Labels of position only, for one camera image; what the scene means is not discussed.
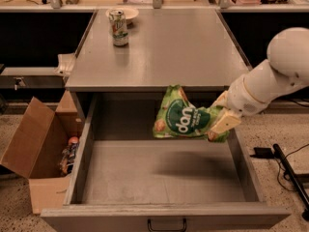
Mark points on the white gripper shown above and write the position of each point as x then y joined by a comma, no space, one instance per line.
241,97

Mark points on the green rice chip bag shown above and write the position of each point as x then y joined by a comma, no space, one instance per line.
178,117

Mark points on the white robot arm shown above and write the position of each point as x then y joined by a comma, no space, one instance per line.
284,71

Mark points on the grey cabinet counter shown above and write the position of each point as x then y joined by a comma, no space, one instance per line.
190,47

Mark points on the open grey drawer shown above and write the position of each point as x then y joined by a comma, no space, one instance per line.
122,176

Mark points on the black power adapter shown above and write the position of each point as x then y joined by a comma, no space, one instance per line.
262,153

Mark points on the black floor stand bar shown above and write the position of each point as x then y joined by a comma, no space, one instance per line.
299,188

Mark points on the green soda can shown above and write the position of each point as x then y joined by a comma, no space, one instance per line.
118,26

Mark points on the white bowl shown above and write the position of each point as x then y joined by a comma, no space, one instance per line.
130,12

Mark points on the snack items in box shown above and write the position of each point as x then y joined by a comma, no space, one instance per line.
68,156

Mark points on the brown cardboard box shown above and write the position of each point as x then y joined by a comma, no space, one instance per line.
35,150

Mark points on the black drawer handle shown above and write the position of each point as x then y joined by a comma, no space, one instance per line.
164,225

